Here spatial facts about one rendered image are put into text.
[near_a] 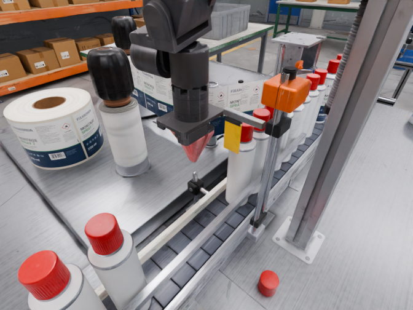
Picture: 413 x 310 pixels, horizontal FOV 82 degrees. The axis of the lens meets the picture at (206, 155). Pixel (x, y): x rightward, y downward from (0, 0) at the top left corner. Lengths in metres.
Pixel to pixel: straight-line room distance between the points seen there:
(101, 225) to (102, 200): 0.32
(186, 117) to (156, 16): 0.14
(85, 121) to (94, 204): 0.22
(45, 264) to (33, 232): 0.41
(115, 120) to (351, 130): 0.44
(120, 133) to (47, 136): 0.20
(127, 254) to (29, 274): 0.09
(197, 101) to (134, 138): 0.25
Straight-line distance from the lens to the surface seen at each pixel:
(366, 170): 0.85
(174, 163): 0.66
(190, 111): 0.37
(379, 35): 0.36
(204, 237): 0.40
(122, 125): 0.56
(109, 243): 0.29
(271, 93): 0.30
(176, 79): 0.36
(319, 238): 0.61
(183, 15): 0.30
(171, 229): 0.47
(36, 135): 0.70
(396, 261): 0.66
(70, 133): 0.69
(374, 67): 0.35
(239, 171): 0.47
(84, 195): 0.64
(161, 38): 0.32
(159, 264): 0.48
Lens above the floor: 1.30
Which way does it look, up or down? 38 degrees down
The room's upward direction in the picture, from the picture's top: straight up
